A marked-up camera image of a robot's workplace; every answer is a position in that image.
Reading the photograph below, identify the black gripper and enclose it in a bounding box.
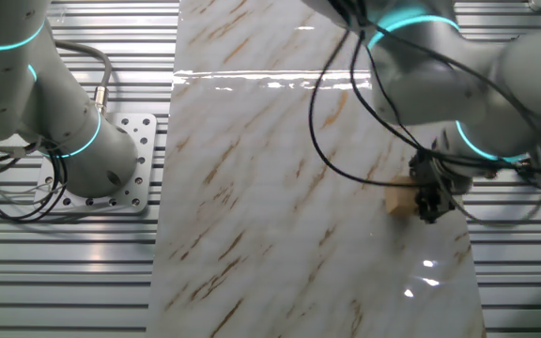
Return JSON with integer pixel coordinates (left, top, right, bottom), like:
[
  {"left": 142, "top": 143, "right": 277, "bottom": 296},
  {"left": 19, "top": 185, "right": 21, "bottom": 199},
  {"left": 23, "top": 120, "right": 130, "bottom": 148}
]
[{"left": 410, "top": 149, "right": 459, "bottom": 224}]

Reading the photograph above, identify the small wooden block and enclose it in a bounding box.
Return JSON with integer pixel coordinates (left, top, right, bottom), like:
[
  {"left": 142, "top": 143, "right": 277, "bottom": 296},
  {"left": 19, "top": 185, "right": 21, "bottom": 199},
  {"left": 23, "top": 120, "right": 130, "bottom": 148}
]
[{"left": 385, "top": 176, "right": 418, "bottom": 218}]

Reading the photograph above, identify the marble pattern mat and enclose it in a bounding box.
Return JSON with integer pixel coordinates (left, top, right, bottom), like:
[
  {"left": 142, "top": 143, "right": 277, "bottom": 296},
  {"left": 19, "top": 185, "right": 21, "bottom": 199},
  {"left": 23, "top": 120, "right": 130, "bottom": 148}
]
[{"left": 144, "top": 0, "right": 487, "bottom": 338}]

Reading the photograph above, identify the thick black gripper cable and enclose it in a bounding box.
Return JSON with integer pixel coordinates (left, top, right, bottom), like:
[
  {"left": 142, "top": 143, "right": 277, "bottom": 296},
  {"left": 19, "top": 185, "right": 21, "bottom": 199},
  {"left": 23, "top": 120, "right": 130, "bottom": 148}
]
[{"left": 307, "top": 27, "right": 420, "bottom": 189}]

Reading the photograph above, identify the thin black camera cable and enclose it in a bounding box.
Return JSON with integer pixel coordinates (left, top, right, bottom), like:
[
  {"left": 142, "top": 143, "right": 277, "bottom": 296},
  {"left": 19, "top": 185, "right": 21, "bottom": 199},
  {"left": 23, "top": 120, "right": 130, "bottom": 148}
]
[{"left": 348, "top": 27, "right": 541, "bottom": 182}]

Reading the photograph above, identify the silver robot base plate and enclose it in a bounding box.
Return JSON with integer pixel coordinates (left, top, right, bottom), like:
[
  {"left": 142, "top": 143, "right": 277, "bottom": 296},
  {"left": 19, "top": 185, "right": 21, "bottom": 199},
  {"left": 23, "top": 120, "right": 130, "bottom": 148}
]
[{"left": 33, "top": 112, "right": 158, "bottom": 215}]

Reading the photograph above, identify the grey base cable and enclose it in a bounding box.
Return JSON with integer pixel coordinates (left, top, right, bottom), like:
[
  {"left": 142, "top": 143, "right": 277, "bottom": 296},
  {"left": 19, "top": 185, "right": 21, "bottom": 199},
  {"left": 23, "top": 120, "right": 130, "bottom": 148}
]
[{"left": 50, "top": 38, "right": 114, "bottom": 116}]

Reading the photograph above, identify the black base cable bundle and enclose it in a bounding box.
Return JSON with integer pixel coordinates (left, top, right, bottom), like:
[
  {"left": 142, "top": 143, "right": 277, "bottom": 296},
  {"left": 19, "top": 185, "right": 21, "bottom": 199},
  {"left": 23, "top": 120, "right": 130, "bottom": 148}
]
[{"left": 0, "top": 140, "right": 70, "bottom": 223}]

